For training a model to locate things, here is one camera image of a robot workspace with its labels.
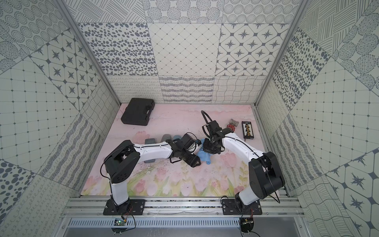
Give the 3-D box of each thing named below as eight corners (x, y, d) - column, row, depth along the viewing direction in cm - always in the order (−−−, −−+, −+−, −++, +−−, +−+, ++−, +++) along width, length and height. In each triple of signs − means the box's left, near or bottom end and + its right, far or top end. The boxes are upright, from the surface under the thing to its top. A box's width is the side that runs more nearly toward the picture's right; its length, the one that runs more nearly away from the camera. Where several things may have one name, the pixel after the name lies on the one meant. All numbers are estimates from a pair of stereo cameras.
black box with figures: (243, 138, 103) (244, 136, 101) (241, 122, 112) (242, 120, 110) (253, 139, 103) (254, 137, 101) (250, 123, 112) (251, 121, 110)
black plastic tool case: (123, 125, 109) (120, 120, 105) (132, 101, 126) (130, 96, 121) (149, 125, 109) (147, 120, 105) (155, 102, 126) (153, 96, 121)
